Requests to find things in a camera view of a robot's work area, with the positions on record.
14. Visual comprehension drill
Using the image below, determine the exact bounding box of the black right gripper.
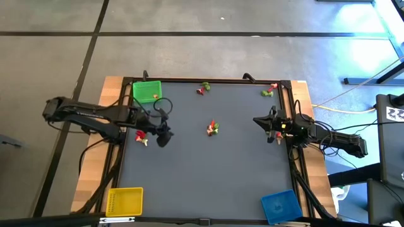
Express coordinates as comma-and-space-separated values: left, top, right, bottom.
253, 106, 299, 144

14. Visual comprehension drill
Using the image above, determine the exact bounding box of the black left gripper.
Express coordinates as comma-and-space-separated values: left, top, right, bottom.
137, 108, 174, 148

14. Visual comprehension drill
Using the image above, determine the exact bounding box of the green plastic basket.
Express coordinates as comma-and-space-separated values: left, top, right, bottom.
132, 80, 163, 104

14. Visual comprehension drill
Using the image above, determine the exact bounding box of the blue plastic basket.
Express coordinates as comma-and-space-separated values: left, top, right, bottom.
261, 189, 303, 225

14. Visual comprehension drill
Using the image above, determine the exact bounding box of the yellow plastic basket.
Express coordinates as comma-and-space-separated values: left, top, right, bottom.
105, 187, 144, 218

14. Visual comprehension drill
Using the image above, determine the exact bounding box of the black equipment case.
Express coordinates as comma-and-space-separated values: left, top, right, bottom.
375, 93, 404, 190

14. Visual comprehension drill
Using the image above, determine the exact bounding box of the white fiducial tag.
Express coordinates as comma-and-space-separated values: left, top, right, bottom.
386, 106, 404, 122

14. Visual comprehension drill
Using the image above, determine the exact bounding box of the black floor stand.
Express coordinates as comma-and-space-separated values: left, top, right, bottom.
343, 61, 404, 86

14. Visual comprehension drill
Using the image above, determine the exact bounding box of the dark equipment box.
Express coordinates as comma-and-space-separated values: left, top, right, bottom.
367, 178, 404, 226

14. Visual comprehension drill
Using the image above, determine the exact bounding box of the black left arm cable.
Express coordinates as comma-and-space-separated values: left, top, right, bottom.
126, 94, 174, 118

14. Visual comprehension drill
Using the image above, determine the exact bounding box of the black aluminium table frame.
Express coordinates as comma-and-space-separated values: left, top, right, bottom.
80, 76, 335, 225

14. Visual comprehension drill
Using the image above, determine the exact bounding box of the yellow floor cable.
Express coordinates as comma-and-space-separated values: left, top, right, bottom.
312, 103, 376, 115

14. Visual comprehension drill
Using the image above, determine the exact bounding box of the silver aluminium bracket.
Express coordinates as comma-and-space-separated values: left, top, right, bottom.
99, 216, 136, 224

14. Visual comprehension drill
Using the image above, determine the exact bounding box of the beige floor cable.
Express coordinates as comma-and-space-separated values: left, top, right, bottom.
315, 56, 404, 107

